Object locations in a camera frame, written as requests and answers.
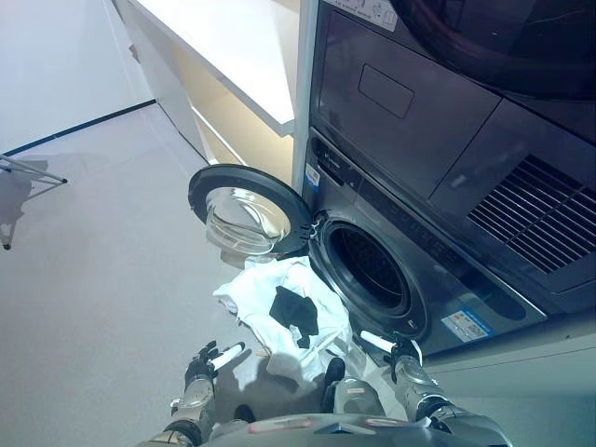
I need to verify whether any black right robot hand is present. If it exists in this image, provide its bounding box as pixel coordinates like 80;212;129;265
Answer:
360;329;423;369

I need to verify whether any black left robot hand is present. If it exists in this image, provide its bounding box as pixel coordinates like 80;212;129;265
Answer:
185;341;247;381

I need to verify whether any black garment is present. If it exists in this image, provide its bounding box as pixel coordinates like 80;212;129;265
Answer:
269;286;320;348

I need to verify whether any white clothes pile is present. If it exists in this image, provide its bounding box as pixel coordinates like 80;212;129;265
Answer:
212;258;353;383

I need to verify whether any dark grey washing machine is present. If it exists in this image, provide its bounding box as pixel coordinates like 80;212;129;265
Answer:
297;125;550;362

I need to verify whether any round washing machine door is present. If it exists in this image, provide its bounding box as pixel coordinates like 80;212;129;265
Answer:
188;163;312;269

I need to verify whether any silver right robot leg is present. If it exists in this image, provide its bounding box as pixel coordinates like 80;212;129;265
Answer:
320;357;401;416

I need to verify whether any white and blue warning sticker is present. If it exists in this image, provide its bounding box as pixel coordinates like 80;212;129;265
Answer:
440;309;494;345

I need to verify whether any silver robot torso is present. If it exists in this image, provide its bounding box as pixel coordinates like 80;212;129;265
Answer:
204;412;471;447

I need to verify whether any dark grey tumble dryer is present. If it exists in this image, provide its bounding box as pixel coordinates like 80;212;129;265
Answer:
309;0;596;297

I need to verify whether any white upright side panel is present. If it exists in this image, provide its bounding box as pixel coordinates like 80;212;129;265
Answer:
291;0;322;196

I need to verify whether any white shelf cabinet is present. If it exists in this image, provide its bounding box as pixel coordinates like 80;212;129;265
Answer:
114;0;306;167

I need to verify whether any round dark dryer door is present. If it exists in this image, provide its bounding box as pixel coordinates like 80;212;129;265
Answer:
386;0;596;102

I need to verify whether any white instruction sticker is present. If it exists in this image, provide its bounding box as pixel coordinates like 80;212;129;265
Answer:
332;0;400;32

